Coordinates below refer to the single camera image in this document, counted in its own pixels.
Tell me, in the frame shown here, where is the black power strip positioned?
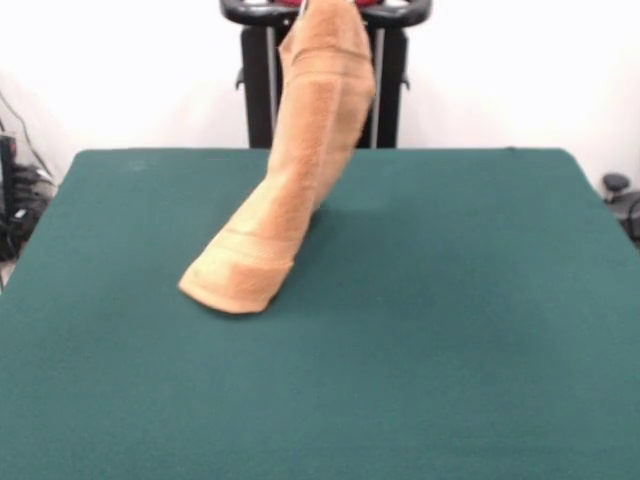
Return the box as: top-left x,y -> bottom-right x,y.
12,165 -> 56,236

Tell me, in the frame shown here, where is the black chair base leg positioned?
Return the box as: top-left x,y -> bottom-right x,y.
613,192 -> 640,246

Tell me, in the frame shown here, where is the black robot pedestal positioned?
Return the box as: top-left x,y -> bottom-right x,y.
218,0 -> 430,150

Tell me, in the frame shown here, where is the tan terry towel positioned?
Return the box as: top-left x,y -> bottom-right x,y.
178,0 -> 377,316

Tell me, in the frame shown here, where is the black chair caster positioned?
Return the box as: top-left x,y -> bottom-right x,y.
602,173 -> 632,204

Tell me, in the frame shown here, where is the grey cable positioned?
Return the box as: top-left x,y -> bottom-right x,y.
0,92 -> 54,181

